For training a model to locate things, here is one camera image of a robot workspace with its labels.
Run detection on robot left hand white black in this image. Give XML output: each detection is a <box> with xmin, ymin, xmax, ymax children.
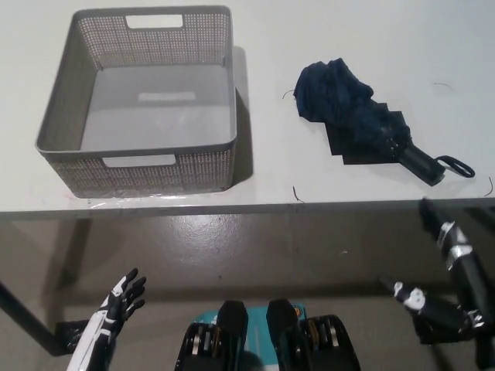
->
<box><xmin>67</xmin><ymin>268</ymin><xmax>148</xmax><ymax>371</ymax></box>

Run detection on robot right hand white black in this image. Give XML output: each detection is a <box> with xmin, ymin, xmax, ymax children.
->
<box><xmin>377</xmin><ymin>197</ymin><xmax>489</xmax><ymax>334</ymax></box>

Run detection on navy blue umbrella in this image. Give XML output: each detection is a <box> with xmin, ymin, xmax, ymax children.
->
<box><xmin>292</xmin><ymin>56</ymin><xmax>476</xmax><ymax>189</ymax></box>

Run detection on black floor plate with tape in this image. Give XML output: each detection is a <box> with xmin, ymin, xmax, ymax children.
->
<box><xmin>53</xmin><ymin>318</ymin><xmax>94</xmax><ymax>355</ymax></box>
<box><xmin>411</xmin><ymin>308</ymin><xmax>479</xmax><ymax>345</ymax></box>

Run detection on grey upright table leg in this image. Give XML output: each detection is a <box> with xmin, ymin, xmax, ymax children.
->
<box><xmin>56</xmin><ymin>218</ymin><xmax>90</xmax><ymax>288</ymax></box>

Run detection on slanted dark table leg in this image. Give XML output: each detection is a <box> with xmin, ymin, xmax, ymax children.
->
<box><xmin>0</xmin><ymin>277</ymin><xmax>56</xmax><ymax>357</ymax></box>

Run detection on clear tape strip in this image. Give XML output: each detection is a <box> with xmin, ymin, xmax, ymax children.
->
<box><xmin>77</xmin><ymin>191</ymin><xmax>229</xmax><ymax>206</ymax></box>

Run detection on robot left body block black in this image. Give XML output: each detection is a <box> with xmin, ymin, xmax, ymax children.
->
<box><xmin>176</xmin><ymin>299</ymin><xmax>265</xmax><ymax>371</ymax></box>

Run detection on robot body block black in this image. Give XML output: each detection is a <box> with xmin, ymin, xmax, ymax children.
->
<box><xmin>176</xmin><ymin>299</ymin><xmax>265</xmax><ymax>371</ymax></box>
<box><xmin>266</xmin><ymin>298</ymin><xmax>361</xmax><ymax>371</ymax></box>

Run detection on black robot legs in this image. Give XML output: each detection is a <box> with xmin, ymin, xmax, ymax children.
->
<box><xmin>192</xmin><ymin>301</ymin><xmax>309</xmax><ymax>371</ymax></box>

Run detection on black rough tape mat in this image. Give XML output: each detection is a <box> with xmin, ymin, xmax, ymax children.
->
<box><xmin>324</xmin><ymin>100</ymin><xmax>411</xmax><ymax>167</ymax></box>

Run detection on robot right body block black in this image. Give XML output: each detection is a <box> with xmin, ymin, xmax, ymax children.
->
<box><xmin>266</xmin><ymin>298</ymin><xmax>361</xmax><ymax>371</ymax></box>

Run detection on grey perforated plastic basket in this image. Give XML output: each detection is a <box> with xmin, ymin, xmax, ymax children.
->
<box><xmin>34</xmin><ymin>4</ymin><xmax>237</xmax><ymax>199</ymax></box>

